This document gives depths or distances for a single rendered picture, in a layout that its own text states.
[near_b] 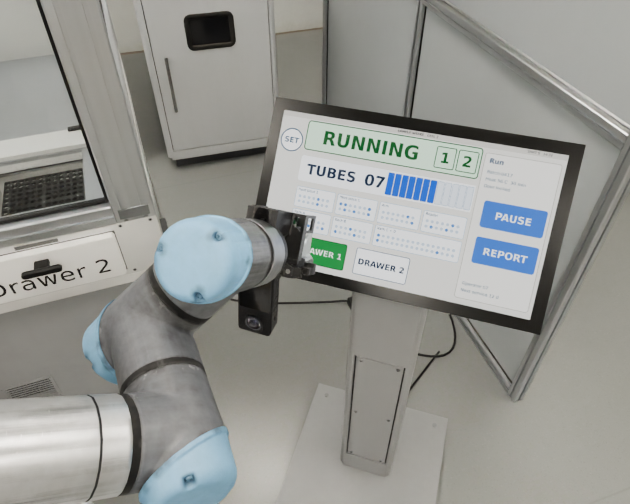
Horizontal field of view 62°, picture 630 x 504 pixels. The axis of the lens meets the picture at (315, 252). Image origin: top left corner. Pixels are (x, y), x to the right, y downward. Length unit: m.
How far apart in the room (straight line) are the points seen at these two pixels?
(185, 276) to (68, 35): 0.59
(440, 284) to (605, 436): 1.27
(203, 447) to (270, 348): 1.62
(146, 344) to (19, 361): 0.99
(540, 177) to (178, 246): 0.63
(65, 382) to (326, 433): 0.81
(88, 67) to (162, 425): 0.68
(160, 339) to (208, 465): 0.12
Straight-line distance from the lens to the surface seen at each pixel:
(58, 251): 1.17
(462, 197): 0.91
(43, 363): 1.47
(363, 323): 1.16
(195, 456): 0.43
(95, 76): 0.99
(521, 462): 1.93
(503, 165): 0.92
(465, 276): 0.91
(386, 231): 0.91
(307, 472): 1.76
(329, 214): 0.93
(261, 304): 0.65
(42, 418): 0.41
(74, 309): 1.33
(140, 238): 1.18
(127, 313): 0.51
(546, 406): 2.06
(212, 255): 0.45
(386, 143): 0.92
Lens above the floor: 1.65
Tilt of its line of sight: 44 degrees down
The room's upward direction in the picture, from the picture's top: straight up
